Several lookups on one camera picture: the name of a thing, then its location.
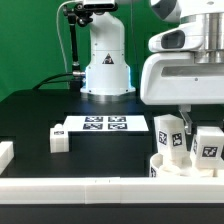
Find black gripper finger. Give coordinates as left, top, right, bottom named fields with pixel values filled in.
left=178, top=105, right=192, bottom=135

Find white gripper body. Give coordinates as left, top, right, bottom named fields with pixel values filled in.
left=140, top=52, right=224, bottom=105

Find white round stool seat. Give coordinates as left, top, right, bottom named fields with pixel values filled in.
left=149, top=153, right=214, bottom=178

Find white marker tag sheet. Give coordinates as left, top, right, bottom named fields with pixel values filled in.
left=63, top=115, right=149, bottom=132

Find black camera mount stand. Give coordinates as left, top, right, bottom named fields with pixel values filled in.
left=63, top=3, right=93, bottom=91

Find white U-shaped fence wall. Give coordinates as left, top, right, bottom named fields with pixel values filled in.
left=0, top=141, right=224, bottom=204

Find white cable on stand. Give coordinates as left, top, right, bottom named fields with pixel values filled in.
left=55, top=0, right=81, bottom=74

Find black cables on table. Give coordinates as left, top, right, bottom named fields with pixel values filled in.
left=32, top=72, right=83, bottom=91

